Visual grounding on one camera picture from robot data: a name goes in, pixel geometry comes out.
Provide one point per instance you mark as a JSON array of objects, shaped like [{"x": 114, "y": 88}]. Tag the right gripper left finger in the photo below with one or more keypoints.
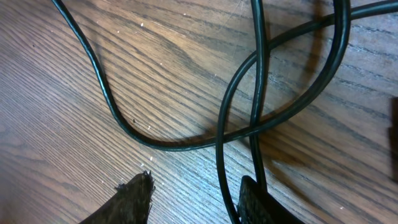
[{"x": 130, "y": 204}]

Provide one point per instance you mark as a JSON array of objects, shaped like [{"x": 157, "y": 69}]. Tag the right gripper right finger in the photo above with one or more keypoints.
[{"x": 257, "y": 206}]

